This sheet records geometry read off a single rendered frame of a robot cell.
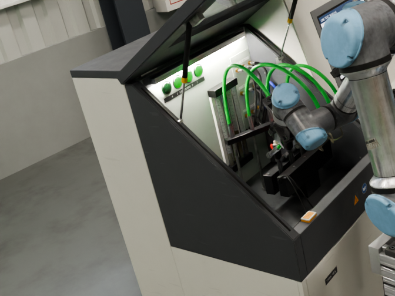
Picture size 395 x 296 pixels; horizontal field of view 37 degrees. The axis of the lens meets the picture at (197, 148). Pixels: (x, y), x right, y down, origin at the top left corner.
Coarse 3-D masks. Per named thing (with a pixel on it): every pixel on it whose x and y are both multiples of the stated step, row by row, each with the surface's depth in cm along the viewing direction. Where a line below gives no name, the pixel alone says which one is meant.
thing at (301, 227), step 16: (368, 160) 219; (352, 176) 211; (368, 176) 218; (336, 192) 204; (352, 192) 209; (368, 192) 219; (320, 208) 196; (336, 208) 202; (352, 208) 211; (304, 224) 190; (320, 224) 194; (336, 224) 203; (304, 240) 188; (320, 240) 195; (336, 240) 204; (304, 256) 189; (320, 256) 196
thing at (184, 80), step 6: (186, 24) 173; (186, 30) 174; (186, 36) 175; (186, 42) 177; (186, 48) 178; (186, 54) 179; (186, 60) 181; (186, 66) 182; (186, 72) 184; (186, 78) 185; (180, 108) 194; (180, 114) 195; (180, 120) 196
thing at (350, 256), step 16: (352, 224) 213; (368, 224) 222; (352, 240) 213; (368, 240) 223; (336, 256) 205; (352, 256) 214; (368, 256) 224; (320, 272) 197; (336, 272) 206; (352, 272) 215; (368, 272) 226; (320, 288) 198; (336, 288) 207; (352, 288) 217; (368, 288) 227
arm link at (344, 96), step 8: (392, 0) 130; (392, 48) 138; (392, 56) 144; (344, 80) 157; (344, 88) 157; (336, 96) 162; (344, 96) 158; (352, 96) 157; (328, 104) 167; (336, 104) 163; (344, 104) 160; (352, 104) 159; (336, 112) 164; (344, 112) 163; (352, 112) 163; (336, 120) 164; (344, 120) 166; (352, 120) 168; (336, 128) 166
